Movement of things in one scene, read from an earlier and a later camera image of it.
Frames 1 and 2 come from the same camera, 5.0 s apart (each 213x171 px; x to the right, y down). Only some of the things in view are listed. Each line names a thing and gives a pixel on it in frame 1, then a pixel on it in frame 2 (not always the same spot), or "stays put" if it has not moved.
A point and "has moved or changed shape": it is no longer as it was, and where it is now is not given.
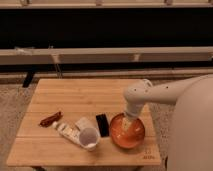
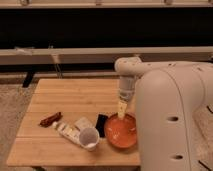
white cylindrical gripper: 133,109 -> 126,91
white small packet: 84,123 stays put
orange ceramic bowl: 127,131 has moved or changed shape
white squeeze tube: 70,131 stays put
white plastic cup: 89,138 stays put
